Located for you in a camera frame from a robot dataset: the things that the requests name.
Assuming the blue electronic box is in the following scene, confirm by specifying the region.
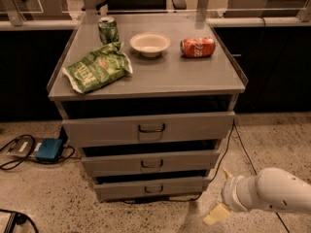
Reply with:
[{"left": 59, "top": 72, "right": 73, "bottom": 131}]
[{"left": 35, "top": 138, "right": 62, "bottom": 162}]

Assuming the grey top drawer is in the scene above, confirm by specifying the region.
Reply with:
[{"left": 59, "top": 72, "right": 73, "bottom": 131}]
[{"left": 62, "top": 112, "right": 235, "bottom": 148}]

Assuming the black object bottom left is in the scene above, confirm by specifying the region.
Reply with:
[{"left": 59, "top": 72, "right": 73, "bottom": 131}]
[{"left": 0, "top": 209, "right": 39, "bottom": 233}]

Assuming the green chip bag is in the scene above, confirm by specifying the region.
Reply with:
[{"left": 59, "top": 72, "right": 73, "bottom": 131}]
[{"left": 62, "top": 42, "right": 133, "bottom": 94}]

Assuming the green soda can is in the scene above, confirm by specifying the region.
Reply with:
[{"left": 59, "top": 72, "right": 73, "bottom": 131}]
[{"left": 98, "top": 17, "right": 119, "bottom": 45}]

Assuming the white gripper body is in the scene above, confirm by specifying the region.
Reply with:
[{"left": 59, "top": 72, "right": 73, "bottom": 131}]
[{"left": 221, "top": 176, "right": 249, "bottom": 212}]

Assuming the orange soda can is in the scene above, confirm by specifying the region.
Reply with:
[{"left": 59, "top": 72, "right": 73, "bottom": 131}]
[{"left": 180, "top": 37, "right": 216, "bottom": 57}]

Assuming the grey flat device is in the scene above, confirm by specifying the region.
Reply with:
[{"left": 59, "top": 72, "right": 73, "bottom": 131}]
[{"left": 7, "top": 138, "right": 43, "bottom": 159}]

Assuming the grey middle drawer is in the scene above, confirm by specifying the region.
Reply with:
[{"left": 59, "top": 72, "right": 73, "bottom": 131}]
[{"left": 82, "top": 150, "right": 220, "bottom": 177}]

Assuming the black floor cable right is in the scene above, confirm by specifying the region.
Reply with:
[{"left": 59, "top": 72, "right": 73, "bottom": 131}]
[{"left": 207, "top": 119, "right": 291, "bottom": 233}]

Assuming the grey drawer cabinet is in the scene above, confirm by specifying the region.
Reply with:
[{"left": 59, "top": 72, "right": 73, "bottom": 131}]
[{"left": 49, "top": 13, "right": 247, "bottom": 188}]

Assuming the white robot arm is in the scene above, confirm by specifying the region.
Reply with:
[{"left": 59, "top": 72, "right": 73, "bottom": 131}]
[{"left": 203, "top": 168, "right": 311, "bottom": 225}]

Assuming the grey bottom drawer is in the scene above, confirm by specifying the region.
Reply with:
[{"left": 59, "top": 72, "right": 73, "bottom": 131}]
[{"left": 94, "top": 177, "right": 210, "bottom": 201}]

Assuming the white bowl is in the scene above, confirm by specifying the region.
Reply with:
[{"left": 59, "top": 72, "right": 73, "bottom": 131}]
[{"left": 130, "top": 32, "right": 170, "bottom": 57}]

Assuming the grey drawer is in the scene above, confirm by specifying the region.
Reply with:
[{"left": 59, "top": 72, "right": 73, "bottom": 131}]
[
  {"left": 62, "top": 112, "right": 235, "bottom": 148},
  {"left": 94, "top": 177, "right": 210, "bottom": 201},
  {"left": 82, "top": 150, "right": 220, "bottom": 177}
]

